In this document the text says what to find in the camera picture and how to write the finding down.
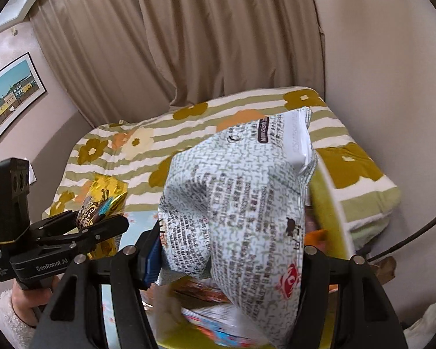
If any person's left hand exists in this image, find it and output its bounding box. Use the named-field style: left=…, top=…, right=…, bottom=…
left=11, top=278, right=56, bottom=330

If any pale green quilt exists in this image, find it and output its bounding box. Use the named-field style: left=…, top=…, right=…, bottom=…
left=349, top=204, right=402, bottom=251

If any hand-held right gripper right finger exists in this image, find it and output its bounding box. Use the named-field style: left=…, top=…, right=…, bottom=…
left=291, top=245, right=409, bottom=349

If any red and white snack bag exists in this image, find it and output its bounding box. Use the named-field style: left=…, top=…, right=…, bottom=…
left=182, top=305, right=271, bottom=349

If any white cloth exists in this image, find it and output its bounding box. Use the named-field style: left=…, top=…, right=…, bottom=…
left=403, top=300, right=436, bottom=339

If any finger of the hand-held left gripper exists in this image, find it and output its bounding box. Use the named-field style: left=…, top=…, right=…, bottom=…
left=36, top=216, right=129, bottom=259
left=39, top=210, right=80, bottom=237

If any newspaper print snack bag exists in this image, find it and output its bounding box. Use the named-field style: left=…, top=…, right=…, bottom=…
left=158, top=106, right=318, bottom=348

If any floral striped blanket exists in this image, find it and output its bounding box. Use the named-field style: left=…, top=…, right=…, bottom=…
left=42, top=86, right=402, bottom=226

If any yellow cheese fries snack bag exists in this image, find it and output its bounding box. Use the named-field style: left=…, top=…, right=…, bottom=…
left=171, top=276, right=234, bottom=305

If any gold foil snack packet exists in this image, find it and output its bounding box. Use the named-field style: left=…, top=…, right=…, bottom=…
left=74, top=174, right=128, bottom=259

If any black cable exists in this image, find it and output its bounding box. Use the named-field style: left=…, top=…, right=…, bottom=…
left=367, top=204, right=436, bottom=262

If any yellow-green cardboard box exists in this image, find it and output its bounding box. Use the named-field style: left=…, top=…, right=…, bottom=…
left=156, top=160, right=358, bottom=349

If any framed wall picture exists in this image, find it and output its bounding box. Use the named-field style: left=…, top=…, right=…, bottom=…
left=0, top=51, right=47, bottom=149

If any brown paper bag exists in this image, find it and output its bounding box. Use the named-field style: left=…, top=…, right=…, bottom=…
left=370, top=256, right=397, bottom=285

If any beige curtain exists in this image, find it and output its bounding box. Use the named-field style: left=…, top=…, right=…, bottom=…
left=29, top=0, right=328, bottom=128

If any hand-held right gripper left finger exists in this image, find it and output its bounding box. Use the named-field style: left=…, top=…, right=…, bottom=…
left=29, top=222, right=164, bottom=349

